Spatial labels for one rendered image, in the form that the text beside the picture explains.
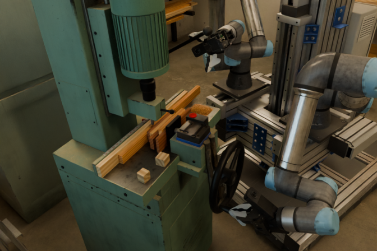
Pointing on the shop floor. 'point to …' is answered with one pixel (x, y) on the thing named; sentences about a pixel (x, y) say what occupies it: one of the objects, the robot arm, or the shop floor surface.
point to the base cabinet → (141, 218)
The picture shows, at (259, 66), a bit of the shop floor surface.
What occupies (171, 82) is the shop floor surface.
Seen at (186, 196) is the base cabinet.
